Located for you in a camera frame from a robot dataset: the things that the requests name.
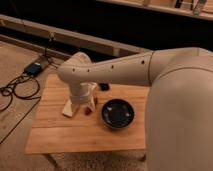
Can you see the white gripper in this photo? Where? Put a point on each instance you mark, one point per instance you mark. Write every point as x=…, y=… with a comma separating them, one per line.
x=84, y=93

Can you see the white sponge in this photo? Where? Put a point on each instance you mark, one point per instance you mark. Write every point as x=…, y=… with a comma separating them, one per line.
x=70, y=109

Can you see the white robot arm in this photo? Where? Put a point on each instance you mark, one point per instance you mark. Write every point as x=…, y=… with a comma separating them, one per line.
x=179, y=107

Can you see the dark ceramic bowl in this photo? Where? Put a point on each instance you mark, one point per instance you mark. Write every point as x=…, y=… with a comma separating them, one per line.
x=117, y=113

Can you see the small black object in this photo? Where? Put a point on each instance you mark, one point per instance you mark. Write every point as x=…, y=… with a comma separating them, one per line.
x=104, y=87

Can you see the wooden table board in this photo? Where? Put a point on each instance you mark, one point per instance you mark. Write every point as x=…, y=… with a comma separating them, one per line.
x=54, y=133

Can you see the black power adapter box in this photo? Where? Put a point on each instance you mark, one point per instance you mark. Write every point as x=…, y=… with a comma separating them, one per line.
x=33, y=69

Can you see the wooden rail beam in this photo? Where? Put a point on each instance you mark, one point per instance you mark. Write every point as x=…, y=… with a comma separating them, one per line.
x=76, y=39

